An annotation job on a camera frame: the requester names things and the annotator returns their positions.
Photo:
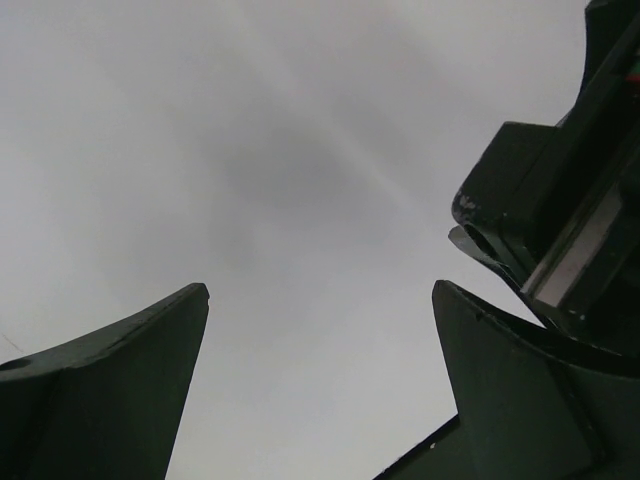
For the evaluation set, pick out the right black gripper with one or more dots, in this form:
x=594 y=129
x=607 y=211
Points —
x=559 y=205

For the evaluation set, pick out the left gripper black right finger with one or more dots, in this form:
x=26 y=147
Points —
x=535 y=404

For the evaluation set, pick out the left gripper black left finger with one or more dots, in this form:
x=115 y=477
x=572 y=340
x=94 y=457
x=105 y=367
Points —
x=108 y=404

